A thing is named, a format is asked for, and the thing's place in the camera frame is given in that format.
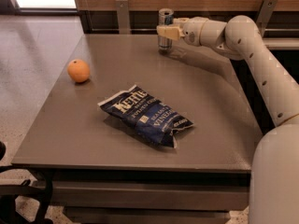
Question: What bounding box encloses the black chair base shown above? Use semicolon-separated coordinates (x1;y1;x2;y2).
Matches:
0;141;54;224

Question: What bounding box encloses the orange fruit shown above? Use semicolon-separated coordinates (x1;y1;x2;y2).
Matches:
67;59;90;83

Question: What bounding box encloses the grey metal bracket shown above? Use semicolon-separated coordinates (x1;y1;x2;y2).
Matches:
255;0;278;36
116;0;131;35

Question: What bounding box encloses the blue kettle chips bag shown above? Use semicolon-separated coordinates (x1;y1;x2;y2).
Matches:
98;85;193;147

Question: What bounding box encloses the silver blue redbull can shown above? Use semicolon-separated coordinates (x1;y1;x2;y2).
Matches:
157;8;174;53

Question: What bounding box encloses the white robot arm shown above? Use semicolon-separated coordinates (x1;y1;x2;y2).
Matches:
157;16;299;224

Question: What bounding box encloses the grey metal bracket left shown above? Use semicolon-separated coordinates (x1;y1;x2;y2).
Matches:
116;0;131;35

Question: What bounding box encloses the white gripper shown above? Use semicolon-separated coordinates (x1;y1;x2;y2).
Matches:
156;17;207;47

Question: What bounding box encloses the grey metal bracket right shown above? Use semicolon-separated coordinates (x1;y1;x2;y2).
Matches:
255;0;278;36

